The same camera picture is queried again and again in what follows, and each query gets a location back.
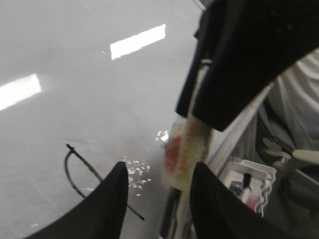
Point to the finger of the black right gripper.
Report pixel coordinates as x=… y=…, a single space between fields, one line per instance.
x=204 y=49
x=254 y=41

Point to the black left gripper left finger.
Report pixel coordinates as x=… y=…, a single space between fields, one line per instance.
x=99 y=216

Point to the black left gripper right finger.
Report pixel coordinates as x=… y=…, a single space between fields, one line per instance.
x=218 y=214

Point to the white whiteboard marker with tape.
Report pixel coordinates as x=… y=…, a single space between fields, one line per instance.
x=187 y=144

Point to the black marker in package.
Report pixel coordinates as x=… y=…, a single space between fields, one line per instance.
x=247 y=191

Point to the white plastic marker package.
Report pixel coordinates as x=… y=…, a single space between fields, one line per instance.
x=263 y=178

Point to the white plastic sheet cover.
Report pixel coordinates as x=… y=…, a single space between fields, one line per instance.
x=290 y=114

